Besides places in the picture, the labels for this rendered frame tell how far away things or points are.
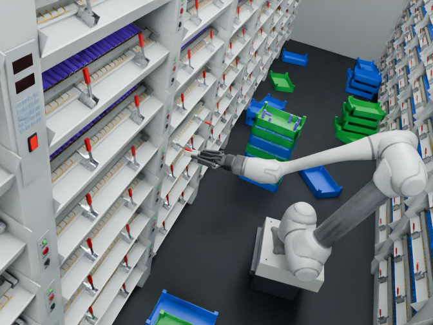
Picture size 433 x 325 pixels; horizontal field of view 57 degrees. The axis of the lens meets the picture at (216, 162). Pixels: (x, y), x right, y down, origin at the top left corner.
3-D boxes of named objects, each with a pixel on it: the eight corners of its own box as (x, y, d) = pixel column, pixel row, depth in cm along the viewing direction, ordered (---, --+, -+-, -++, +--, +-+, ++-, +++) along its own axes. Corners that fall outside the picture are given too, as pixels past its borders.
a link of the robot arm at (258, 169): (241, 178, 174) (245, 179, 186) (276, 186, 170) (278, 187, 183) (247, 153, 174) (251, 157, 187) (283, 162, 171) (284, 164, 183)
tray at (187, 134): (206, 115, 222) (215, 104, 216) (159, 178, 175) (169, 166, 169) (177, 93, 220) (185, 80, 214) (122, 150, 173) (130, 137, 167)
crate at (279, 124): (303, 126, 275) (306, 116, 270) (296, 140, 259) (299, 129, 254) (262, 110, 281) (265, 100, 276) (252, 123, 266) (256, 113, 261)
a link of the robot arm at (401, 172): (302, 253, 202) (309, 292, 185) (276, 242, 197) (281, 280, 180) (424, 150, 160) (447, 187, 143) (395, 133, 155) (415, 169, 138)
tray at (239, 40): (247, 42, 265) (259, 26, 256) (218, 77, 218) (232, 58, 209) (223, 23, 263) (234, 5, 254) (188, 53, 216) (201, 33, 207)
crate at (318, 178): (339, 196, 300) (343, 188, 295) (316, 198, 293) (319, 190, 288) (319, 169, 321) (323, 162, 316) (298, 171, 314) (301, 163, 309)
